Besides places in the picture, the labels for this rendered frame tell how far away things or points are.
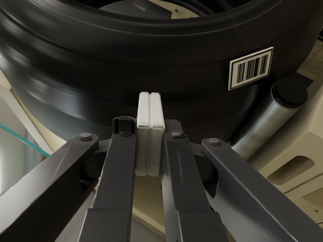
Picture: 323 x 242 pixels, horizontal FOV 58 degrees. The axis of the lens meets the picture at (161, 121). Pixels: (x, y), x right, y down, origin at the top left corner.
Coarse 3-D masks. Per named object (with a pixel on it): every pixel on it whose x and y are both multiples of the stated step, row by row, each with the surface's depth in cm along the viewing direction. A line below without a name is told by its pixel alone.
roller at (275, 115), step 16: (288, 80) 37; (272, 96) 37; (288, 96) 36; (304, 96) 36; (256, 112) 42; (272, 112) 38; (288, 112) 37; (256, 128) 43; (272, 128) 41; (240, 144) 49; (256, 144) 46
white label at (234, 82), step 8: (272, 48) 34; (248, 56) 33; (256, 56) 34; (264, 56) 35; (232, 64) 33; (240, 64) 34; (248, 64) 34; (256, 64) 35; (264, 64) 35; (232, 72) 34; (240, 72) 34; (248, 72) 35; (256, 72) 36; (264, 72) 36; (232, 80) 35; (240, 80) 35; (248, 80) 36; (232, 88) 35
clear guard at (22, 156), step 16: (0, 128) 111; (0, 144) 108; (16, 144) 109; (32, 144) 109; (0, 160) 106; (16, 160) 106; (32, 160) 107; (0, 176) 103; (16, 176) 103; (0, 192) 101
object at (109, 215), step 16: (112, 128) 14; (128, 128) 14; (112, 144) 13; (128, 144) 14; (112, 160) 12; (128, 160) 12; (112, 176) 11; (128, 176) 11; (96, 192) 10; (112, 192) 10; (128, 192) 10; (96, 208) 8; (112, 208) 9; (128, 208) 9; (96, 224) 8; (112, 224) 8; (128, 224) 8; (80, 240) 7; (96, 240) 7; (112, 240) 7; (128, 240) 9
